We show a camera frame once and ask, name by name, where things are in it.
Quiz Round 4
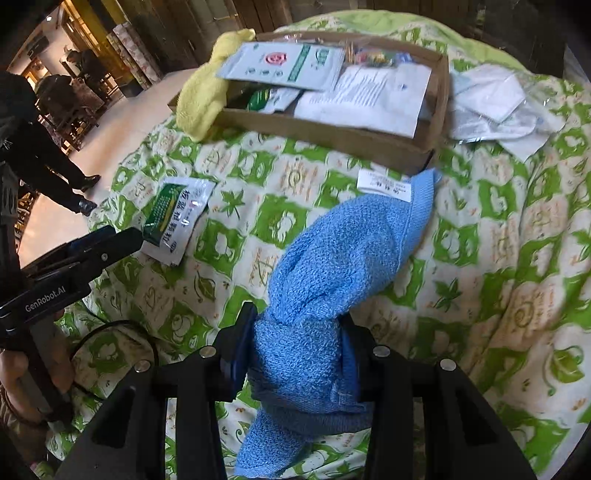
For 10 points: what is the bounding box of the stack of patterned boxes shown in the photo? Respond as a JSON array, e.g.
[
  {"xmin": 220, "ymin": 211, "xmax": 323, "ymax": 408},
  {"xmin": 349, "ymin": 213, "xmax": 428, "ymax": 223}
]
[{"xmin": 106, "ymin": 21, "xmax": 162, "ymax": 88}]

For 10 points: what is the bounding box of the wooden chair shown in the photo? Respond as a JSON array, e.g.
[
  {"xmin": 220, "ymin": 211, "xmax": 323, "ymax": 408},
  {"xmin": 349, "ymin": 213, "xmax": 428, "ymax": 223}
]
[{"xmin": 60, "ymin": 108, "xmax": 100, "ymax": 151}]

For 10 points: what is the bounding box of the black cable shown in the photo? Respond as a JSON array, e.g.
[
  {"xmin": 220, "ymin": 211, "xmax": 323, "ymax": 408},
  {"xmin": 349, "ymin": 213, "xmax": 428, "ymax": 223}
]
[{"xmin": 69, "ymin": 320, "xmax": 160, "ymax": 402}]

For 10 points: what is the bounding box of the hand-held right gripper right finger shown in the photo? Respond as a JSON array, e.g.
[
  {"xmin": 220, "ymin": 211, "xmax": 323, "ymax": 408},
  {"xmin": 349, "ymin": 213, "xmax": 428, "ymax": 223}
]
[{"xmin": 339, "ymin": 314, "xmax": 539, "ymax": 480}]

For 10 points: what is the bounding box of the blue towel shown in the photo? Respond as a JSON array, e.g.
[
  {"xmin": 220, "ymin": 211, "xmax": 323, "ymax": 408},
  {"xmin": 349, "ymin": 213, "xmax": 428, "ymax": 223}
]
[{"xmin": 233, "ymin": 168, "xmax": 437, "ymax": 478}]

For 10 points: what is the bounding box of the clear zip bag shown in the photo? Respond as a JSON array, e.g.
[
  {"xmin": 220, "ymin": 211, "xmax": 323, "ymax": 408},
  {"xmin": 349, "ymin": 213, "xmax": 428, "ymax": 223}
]
[{"xmin": 339, "ymin": 39, "xmax": 411, "ymax": 68}]

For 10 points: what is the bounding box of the white packet with red circle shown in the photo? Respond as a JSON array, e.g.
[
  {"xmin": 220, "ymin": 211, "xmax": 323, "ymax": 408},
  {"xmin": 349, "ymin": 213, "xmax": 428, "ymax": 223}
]
[{"xmin": 216, "ymin": 41, "xmax": 305, "ymax": 85}]

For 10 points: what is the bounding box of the shallow cardboard box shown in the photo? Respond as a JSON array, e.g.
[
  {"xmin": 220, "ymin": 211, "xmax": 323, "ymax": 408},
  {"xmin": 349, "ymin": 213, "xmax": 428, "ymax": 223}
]
[{"xmin": 168, "ymin": 31, "xmax": 451, "ymax": 176}]

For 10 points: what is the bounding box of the pile of wrapped white masks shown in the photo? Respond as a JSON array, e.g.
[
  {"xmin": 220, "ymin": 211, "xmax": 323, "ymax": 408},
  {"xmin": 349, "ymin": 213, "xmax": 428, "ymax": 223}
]
[{"xmin": 450, "ymin": 65, "xmax": 566, "ymax": 162}]

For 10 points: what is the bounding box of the white packet with green band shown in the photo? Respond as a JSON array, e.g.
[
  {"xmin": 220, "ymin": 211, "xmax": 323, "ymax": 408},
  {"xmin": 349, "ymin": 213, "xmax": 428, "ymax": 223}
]
[{"xmin": 288, "ymin": 44, "xmax": 348, "ymax": 92}]

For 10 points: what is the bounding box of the large white printed packet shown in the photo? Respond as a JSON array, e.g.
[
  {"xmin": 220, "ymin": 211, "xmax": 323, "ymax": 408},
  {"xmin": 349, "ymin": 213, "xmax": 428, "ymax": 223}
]
[{"xmin": 293, "ymin": 62, "xmax": 432, "ymax": 139}]

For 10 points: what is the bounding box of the green and white packet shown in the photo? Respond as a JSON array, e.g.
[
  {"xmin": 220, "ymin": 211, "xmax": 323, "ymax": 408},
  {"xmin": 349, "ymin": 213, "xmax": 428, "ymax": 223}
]
[
  {"xmin": 139, "ymin": 176, "xmax": 218, "ymax": 267},
  {"xmin": 247, "ymin": 88, "xmax": 301, "ymax": 112}
]

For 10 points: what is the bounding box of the person's left hand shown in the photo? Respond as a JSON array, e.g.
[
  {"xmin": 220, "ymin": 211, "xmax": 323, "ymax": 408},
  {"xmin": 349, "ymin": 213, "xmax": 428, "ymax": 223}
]
[{"xmin": 0, "ymin": 309, "xmax": 77, "ymax": 418}]

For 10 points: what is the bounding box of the yellow towel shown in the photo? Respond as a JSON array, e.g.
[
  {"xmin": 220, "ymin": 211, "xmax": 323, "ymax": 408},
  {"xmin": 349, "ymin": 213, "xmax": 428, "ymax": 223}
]
[{"xmin": 175, "ymin": 28, "xmax": 257, "ymax": 141}]

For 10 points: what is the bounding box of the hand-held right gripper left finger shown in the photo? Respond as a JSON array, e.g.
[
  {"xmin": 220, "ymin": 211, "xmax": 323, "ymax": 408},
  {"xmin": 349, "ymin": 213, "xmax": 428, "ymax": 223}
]
[{"xmin": 55, "ymin": 302, "xmax": 257, "ymax": 480}]

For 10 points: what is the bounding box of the green printed blanket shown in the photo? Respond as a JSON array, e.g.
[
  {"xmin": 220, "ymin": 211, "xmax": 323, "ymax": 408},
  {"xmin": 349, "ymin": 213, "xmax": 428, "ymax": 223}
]
[{"xmin": 44, "ymin": 9, "xmax": 591, "ymax": 480}]

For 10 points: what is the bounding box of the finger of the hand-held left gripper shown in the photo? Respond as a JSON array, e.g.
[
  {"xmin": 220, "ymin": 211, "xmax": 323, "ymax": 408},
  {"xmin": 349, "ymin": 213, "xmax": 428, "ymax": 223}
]
[{"xmin": 21, "ymin": 226, "xmax": 145, "ymax": 289}]

